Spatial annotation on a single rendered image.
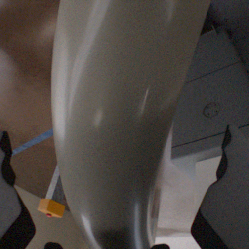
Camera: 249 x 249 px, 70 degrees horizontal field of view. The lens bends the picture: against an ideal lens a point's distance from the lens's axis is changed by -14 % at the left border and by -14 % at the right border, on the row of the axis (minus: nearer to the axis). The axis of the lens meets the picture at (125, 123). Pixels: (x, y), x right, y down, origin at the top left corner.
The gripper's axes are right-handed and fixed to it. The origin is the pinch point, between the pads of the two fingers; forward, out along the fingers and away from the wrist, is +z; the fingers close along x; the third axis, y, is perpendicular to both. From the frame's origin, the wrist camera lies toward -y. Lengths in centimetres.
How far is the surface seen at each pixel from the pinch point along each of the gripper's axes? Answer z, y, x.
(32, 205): 329, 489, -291
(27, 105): 180, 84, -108
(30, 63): 155, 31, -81
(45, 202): 58, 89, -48
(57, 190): 67, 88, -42
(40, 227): 282, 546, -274
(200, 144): 47, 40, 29
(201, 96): 70, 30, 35
